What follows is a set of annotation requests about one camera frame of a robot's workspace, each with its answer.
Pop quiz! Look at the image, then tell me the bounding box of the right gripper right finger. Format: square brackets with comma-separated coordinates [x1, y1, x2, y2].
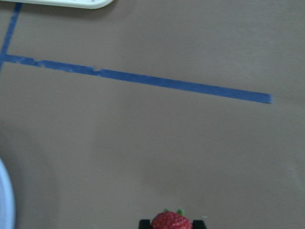
[192, 220, 206, 229]

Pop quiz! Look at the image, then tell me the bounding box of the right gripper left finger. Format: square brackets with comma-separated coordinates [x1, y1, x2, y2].
[139, 219, 151, 229]

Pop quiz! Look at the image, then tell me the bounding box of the red strawberry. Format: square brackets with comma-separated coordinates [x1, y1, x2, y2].
[150, 209, 193, 229]

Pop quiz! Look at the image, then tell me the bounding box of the blue plate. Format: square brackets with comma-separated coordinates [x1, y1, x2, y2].
[0, 160, 16, 229]

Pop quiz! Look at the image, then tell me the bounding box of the cream bear tray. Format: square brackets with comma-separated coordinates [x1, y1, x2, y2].
[7, 0, 113, 9]

